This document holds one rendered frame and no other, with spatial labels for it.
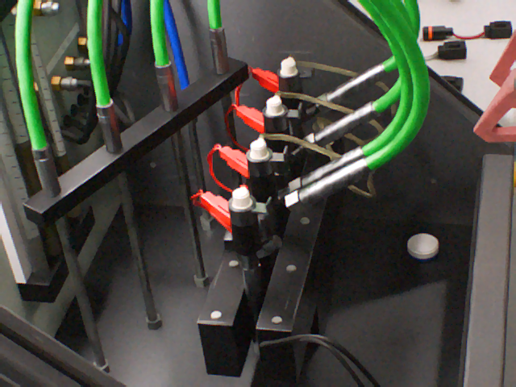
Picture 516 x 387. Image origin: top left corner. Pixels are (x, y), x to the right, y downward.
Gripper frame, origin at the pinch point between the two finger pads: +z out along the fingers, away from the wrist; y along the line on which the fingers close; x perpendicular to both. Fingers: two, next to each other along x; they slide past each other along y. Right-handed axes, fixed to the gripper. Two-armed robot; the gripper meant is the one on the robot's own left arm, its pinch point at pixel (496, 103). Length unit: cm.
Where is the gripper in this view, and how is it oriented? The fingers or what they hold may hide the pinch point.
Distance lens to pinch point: 75.2
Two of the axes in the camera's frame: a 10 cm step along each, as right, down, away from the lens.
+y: -3.3, 7.9, -5.2
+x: 8.0, 5.3, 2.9
